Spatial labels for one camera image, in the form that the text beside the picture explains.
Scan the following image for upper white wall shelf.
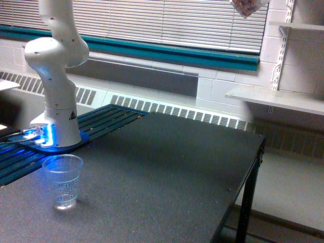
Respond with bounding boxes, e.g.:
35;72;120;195
269;21;324;31

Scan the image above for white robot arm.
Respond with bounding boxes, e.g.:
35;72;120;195
24;1;89;148

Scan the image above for white baseboard radiator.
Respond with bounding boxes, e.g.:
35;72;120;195
1;70;257;132

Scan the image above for black table leg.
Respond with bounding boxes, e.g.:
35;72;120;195
235;141;265;242

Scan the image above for lower white wall shelf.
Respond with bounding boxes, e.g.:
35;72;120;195
225;86;323;115

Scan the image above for clear plastic cup on table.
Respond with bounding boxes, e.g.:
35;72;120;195
42;154;83;211

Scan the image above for clear cup with candy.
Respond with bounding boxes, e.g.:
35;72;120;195
229;0;270;18

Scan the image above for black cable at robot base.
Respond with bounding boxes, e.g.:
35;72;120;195
0;129;41;152

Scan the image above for blue slotted mounting rail base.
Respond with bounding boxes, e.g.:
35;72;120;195
1;105;148;186

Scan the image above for white window blinds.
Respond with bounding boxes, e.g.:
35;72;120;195
0;0;269;54

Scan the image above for white wall shelf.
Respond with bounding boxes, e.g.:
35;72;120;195
269;21;324;31
225;86;323;115

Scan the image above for white slotted shelf standard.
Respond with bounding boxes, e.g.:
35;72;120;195
271;0;296;91

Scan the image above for white object at left edge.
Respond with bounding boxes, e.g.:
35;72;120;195
0;79;20;91

